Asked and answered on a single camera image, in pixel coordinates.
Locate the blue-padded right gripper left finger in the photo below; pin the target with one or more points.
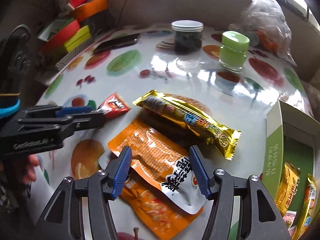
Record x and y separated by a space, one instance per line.
62 216

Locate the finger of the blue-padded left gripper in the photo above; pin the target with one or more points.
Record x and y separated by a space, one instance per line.
75 110
65 124

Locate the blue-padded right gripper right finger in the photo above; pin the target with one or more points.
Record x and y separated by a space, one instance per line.
259 217

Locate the white red nougat candy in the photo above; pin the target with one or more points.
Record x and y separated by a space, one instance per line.
289 218

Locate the gold candy packet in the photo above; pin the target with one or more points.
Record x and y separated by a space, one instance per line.
287 187

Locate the small red snack packet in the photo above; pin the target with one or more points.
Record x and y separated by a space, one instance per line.
113 107

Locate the gold snack bar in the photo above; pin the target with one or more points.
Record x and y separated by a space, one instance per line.
307 210
188 115

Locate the orange snack pouch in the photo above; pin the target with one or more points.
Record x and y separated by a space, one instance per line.
162 163
164 218

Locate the person's left hand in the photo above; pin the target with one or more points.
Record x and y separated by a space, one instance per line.
29 170

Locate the red textured box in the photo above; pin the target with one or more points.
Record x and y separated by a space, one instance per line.
61 37

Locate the yellow green box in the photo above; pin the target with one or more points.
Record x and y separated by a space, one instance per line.
81 36

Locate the green white cardboard box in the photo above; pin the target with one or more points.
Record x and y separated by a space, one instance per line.
293 136

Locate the black smartphone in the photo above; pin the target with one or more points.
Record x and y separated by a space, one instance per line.
119 42

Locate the dark jar with white lid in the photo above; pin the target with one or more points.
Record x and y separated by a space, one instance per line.
188 36

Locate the green lidded glass jar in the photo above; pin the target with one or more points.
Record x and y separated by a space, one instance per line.
233 50

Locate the clear plastic bag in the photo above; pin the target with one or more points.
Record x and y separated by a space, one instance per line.
264 23

